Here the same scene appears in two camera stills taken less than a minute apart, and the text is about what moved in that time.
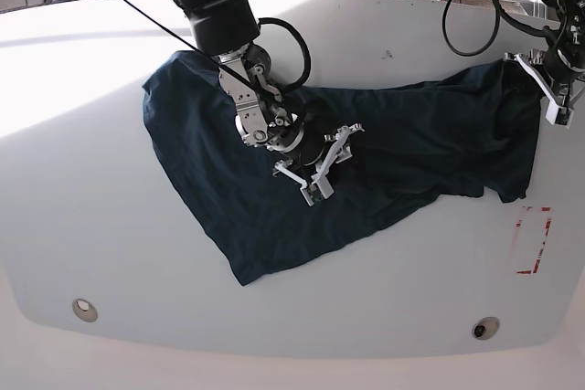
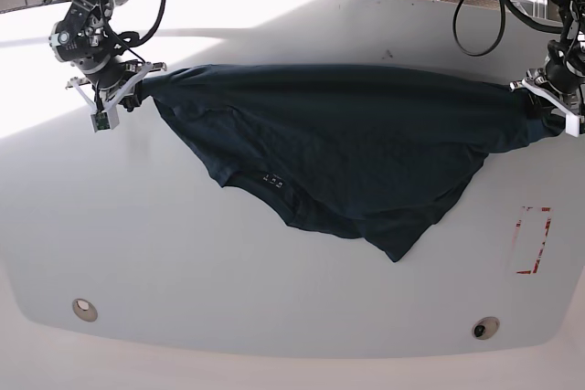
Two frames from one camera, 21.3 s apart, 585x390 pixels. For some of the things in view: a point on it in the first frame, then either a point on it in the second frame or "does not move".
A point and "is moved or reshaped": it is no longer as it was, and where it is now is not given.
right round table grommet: x=485 y=328 does not move
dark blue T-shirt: x=462 y=132 is moved or reshaped
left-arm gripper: x=555 y=71 -> x=558 y=89
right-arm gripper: x=316 y=152 -> x=115 y=83
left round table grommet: x=85 y=310 does not move
